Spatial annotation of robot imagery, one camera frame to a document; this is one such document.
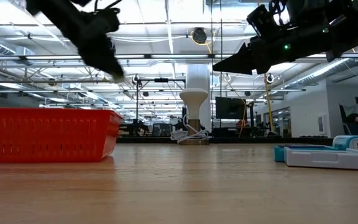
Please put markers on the white mushroom table lamp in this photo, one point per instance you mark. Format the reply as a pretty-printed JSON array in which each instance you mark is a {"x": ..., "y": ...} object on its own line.
[{"x": 194, "y": 99}]

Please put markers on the white round pillar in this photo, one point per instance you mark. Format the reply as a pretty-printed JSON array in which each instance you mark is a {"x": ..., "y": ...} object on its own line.
[{"x": 197, "y": 77}]

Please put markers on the teal digital clock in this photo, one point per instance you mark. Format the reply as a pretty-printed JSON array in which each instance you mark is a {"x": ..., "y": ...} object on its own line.
[{"x": 278, "y": 154}]

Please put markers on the light blue digital clock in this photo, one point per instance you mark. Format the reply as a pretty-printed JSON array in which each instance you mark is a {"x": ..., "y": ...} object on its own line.
[{"x": 343, "y": 141}]

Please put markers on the long ceiling light rail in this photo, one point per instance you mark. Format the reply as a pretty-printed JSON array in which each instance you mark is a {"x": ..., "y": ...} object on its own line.
[{"x": 179, "y": 56}]

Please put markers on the white digital clock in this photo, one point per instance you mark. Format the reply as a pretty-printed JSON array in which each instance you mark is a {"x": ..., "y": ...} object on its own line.
[{"x": 322, "y": 158}]

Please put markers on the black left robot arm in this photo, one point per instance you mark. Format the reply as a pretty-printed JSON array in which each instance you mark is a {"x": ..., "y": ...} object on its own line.
[{"x": 54, "y": 18}]

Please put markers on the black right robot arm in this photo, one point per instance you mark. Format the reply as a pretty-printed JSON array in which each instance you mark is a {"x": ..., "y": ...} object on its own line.
[{"x": 353, "y": 28}]

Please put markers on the black room monitor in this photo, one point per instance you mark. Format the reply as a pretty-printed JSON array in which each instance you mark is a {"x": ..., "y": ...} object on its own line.
[{"x": 230, "y": 108}]

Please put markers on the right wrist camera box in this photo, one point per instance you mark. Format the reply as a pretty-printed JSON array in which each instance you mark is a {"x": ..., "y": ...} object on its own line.
[{"x": 263, "y": 21}]

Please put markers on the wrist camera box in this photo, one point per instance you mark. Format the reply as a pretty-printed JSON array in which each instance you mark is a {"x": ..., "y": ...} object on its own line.
[
  {"x": 107, "y": 20},
  {"x": 263, "y": 21}
]

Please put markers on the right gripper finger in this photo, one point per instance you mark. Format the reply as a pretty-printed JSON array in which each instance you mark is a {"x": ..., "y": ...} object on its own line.
[{"x": 238, "y": 62}]

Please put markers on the black metal stand frame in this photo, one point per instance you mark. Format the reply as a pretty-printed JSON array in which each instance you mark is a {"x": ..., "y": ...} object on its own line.
[{"x": 162, "y": 80}]

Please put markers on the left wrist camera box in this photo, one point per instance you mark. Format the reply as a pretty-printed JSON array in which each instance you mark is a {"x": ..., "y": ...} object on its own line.
[{"x": 107, "y": 20}]

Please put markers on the wide red plastic basket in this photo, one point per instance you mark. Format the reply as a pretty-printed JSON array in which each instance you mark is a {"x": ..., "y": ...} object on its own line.
[{"x": 42, "y": 133}]

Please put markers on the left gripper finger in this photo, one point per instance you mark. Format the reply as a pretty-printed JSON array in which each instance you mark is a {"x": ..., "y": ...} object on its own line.
[{"x": 115, "y": 68}]

